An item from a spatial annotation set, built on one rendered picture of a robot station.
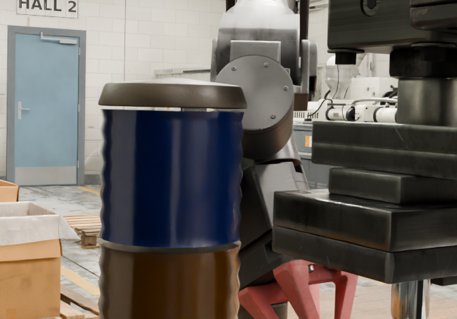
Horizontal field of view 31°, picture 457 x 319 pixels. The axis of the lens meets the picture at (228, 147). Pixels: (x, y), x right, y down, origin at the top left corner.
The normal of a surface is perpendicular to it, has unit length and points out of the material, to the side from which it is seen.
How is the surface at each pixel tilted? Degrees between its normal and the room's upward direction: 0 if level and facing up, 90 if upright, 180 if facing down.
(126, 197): 76
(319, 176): 90
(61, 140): 90
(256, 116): 67
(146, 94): 72
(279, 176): 61
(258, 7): 25
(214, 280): 104
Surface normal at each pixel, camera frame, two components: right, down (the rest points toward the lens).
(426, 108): -0.32, 0.04
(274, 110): -0.06, -0.35
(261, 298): 0.46, -0.49
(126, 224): -0.51, 0.27
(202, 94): 0.44, -0.26
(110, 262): -0.70, -0.22
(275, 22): -0.01, -0.88
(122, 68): 0.48, 0.05
